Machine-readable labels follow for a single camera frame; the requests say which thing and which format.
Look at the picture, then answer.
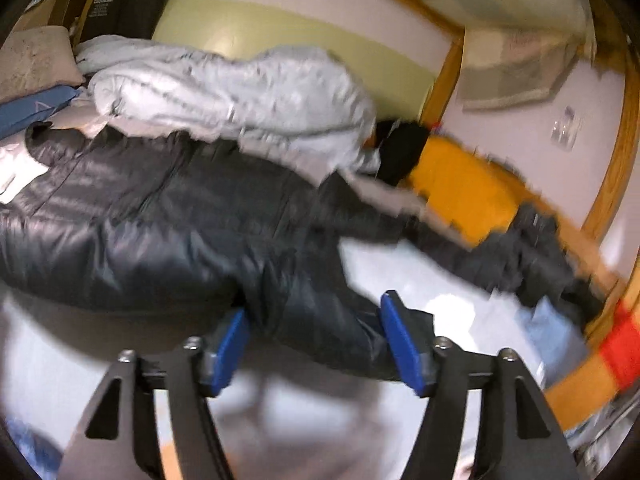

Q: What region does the grey wall hanging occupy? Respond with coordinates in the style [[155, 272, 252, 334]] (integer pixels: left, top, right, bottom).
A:
[[457, 25, 586, 111]]

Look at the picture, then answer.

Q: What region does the beige fluffy pillow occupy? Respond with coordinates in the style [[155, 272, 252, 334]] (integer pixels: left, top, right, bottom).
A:
[[0, 25, 86, 103]]

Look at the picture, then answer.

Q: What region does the blue pillow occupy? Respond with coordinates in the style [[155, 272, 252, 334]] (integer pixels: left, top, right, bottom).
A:
[[0, 85, 86, 138]]

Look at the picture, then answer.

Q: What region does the black bag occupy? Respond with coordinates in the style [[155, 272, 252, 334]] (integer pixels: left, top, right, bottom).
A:
[[75, 0, 183, 46]]

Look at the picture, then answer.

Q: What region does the black puffer jacket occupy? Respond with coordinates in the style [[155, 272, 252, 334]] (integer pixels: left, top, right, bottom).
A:
[[0, 125, 608, 383]]

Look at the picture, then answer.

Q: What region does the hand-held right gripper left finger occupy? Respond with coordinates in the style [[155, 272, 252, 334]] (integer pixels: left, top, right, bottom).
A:
[[65, 307, 251, 480]]

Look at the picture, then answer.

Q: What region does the small black cloth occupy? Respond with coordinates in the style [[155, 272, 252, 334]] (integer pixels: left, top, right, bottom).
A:
[[372, 120, 431, 186]]

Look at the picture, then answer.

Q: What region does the yellow pad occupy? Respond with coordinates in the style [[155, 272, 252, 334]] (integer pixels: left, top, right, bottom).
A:
[[407, 135, 531, 251]]

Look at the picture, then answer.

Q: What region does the red and orange cloth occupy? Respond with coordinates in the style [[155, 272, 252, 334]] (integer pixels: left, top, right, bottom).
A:
[[597, 305, 640, 391]]

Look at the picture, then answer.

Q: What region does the light blue cloth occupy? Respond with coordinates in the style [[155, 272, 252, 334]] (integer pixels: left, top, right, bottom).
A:
[[517, 300, 586, 381]]

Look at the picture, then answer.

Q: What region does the wooden bed frame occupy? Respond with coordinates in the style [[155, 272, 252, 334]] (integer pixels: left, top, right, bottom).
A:
[[295, 0, 466, 126]]

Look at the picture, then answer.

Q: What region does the wooden rail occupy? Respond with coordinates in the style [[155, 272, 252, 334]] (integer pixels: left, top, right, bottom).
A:
[[545, 25, 640, 411]]

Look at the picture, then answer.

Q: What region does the wall socket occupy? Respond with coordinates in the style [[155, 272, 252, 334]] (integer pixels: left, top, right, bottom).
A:
[[550, 105, 583, 151]]

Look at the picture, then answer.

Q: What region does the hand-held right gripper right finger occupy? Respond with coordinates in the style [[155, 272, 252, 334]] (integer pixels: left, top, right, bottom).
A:
[[380, 290, 581, 480]]

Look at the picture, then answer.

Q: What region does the white paper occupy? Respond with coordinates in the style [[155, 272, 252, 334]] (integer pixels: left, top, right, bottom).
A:
[[0, 140, 51, 206]]

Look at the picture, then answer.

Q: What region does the light grey quilt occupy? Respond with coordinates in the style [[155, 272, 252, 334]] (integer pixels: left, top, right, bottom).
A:
[[75, 35, 378, 181]]

